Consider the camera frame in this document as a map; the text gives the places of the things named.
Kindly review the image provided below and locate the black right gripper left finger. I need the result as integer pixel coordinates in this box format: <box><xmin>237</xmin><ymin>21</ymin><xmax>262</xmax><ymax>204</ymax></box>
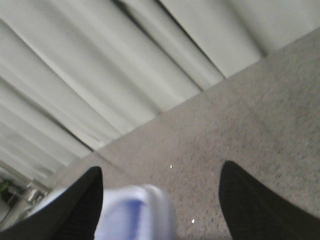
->
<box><xmin>0</xmin><ymin>166</ymin><xmax>103</xmax><ymax>240</ymax></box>

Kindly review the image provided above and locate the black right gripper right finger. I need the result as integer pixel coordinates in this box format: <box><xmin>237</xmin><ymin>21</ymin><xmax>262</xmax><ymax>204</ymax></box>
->
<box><xmin>218</xmin><ymin>160</ymin><xmax>320</xmax><ymax>240</ymax></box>

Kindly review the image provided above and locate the light blue right-side slipper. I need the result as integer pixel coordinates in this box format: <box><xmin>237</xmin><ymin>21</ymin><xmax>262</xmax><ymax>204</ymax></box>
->
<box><xmin>24</xmin><ymin>184</ymin><xmax>176</xmax><ymax>240</ymax></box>

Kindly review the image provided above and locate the pale green curtain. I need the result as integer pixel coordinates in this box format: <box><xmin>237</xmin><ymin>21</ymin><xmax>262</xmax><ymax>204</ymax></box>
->
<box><xmin>0</xmin><ymin>0</ymin><xmax>320</xmax><ymax>186</ymax></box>

